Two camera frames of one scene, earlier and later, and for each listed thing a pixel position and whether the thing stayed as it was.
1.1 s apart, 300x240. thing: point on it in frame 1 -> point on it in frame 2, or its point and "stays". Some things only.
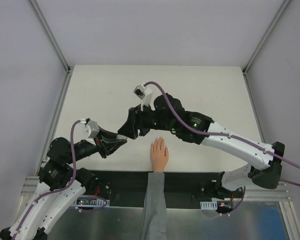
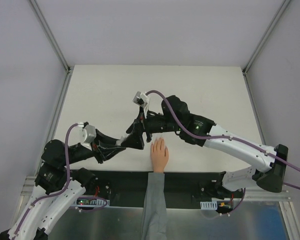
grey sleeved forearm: [155, 221] stays
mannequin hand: [159, 154] stays
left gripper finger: [107, 134] -> [101, 137]
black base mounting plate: [127, 188] stays
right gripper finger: [130, 128] -> [134, 140]
